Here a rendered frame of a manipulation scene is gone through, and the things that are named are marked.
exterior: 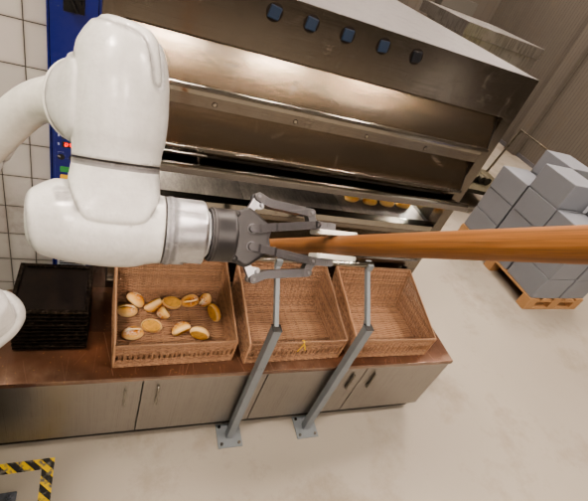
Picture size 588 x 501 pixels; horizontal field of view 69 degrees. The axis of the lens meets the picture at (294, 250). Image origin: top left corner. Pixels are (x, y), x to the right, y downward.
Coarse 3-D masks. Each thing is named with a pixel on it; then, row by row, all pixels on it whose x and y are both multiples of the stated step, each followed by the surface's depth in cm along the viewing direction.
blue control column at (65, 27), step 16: (96, 0) 137; (48, 16) 136; (64, 16) 137; (80, 16) 138; (96, 16) 139; (48, 32) 139; (64, 32) 140; (48, 48) 142; (64, 48) 143; (48, 64) 145
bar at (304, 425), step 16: (272, 256) 187; (368, 272) 209; (368, 288) 208; (368, 304) 207; (368, 320) 206; (272, 336) 186; (368, 336) 208; (352, 352) 214; (256, 368) 201; (256, 384) 209; (336, 384) 231; (240, 400) 220; (320, 400) 241; (240, 416) 226; (304, 416) 266; (224, 432) 242; (304, 432) 257
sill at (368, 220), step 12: (168, 192) 198; (180, 192) 201; (216, 204) 205; (228, 204) 207; (240, 204) 210; (288, 216) 222; (324, 216) 229; (336, 216) 231; (348, 216) 235; (360, 216) 240; (372, 216) 244; (384, 216) 249; (396, 228) 250; (408, 228) 253; (420, 228) 256
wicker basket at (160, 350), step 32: (128, 288) 215; (160, 288) 221; (192, 288) 228; (224, 288) 225; (160, 320) 215; (192, 320) 221; (224, 320) 221; (128, 352) 184; (160, 352) 191; (192, 352) 206; (224, 352) 205
